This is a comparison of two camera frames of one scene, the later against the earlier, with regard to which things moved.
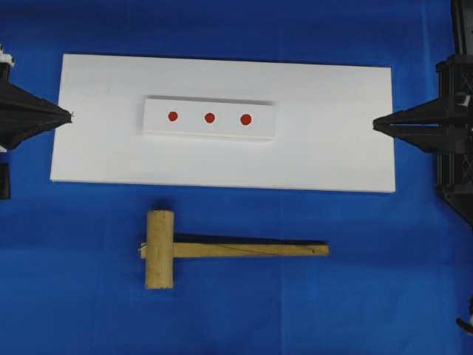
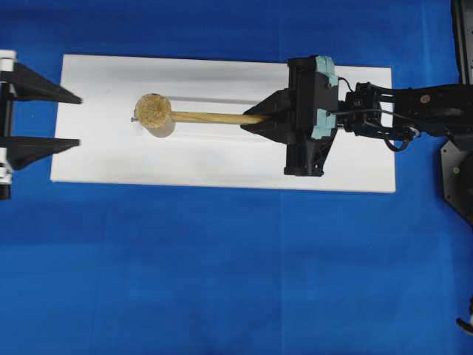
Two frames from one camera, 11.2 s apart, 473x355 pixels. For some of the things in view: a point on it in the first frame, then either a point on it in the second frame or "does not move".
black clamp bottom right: x=465 y=325 does not move
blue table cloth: x=400 y=269 does not move
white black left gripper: x=23 y=114 -> x=24 y=150
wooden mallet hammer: x=160 y=250 -> x=153 y=112
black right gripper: x=443 y=126 -> x=309 y=92
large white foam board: x=179 y=122 does not move
